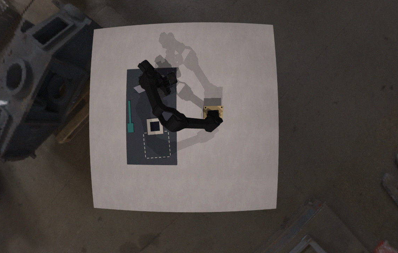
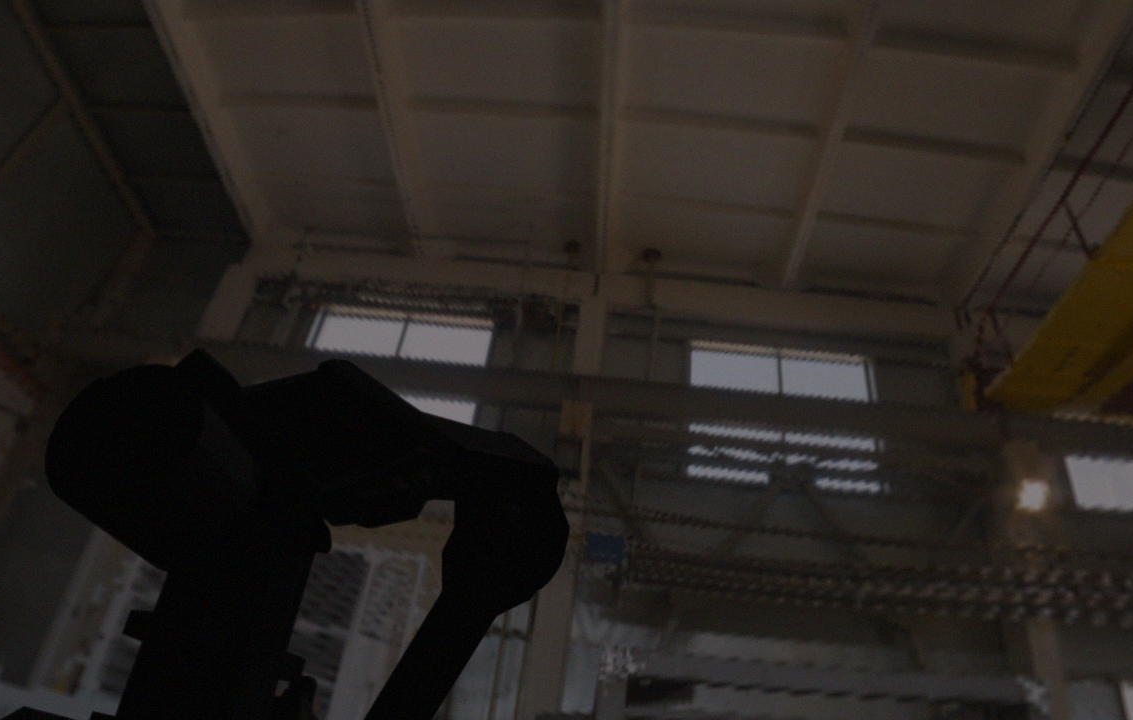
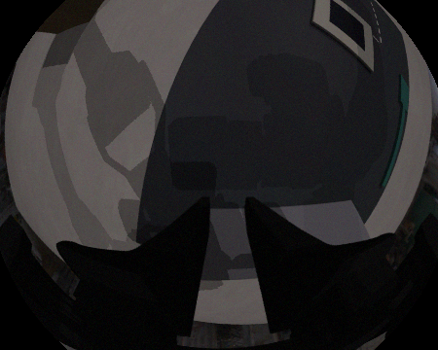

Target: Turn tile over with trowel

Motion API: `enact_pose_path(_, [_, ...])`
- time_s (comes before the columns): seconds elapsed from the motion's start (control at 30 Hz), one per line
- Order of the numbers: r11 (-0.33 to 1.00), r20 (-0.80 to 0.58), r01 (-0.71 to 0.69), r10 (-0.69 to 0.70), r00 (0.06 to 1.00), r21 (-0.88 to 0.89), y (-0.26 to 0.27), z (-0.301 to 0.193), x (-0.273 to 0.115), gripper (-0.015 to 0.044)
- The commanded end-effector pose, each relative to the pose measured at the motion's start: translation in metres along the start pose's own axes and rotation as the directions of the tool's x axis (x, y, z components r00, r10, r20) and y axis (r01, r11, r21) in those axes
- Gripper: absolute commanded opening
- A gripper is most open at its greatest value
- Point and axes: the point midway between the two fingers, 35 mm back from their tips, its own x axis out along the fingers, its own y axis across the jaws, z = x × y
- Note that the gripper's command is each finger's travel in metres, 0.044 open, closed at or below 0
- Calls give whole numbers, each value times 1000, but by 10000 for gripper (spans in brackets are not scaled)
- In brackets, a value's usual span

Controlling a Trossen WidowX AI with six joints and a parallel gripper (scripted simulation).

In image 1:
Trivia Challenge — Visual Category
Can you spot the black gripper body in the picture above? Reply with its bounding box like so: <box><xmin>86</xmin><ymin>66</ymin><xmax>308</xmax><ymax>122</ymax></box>
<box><xmin>156</xmin><ymin>72</ymin><xmax>178</xmax><ymax>87</ymax></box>

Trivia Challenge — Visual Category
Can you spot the dark grey rectangular mat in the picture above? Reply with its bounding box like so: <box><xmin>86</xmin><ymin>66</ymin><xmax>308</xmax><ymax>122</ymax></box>
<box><xmin>126</xmin><ymin>69</ymin><xmax>177</xmax><ymax>165</ymax></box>

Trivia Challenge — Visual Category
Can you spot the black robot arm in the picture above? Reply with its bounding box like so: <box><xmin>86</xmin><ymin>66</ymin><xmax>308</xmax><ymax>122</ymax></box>
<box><xmin>138</xmin><ymin>60</ymin><xmax>223</xmax><ymax>132</ymax></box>

